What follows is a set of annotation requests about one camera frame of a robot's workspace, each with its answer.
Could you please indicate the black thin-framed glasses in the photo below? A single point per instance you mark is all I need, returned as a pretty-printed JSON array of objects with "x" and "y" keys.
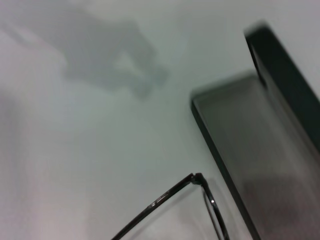
[{"x": 198, "y": 178}]

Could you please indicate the black glasses case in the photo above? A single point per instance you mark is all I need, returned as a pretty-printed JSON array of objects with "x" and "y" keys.
[{"x": 250, "y": 137}]

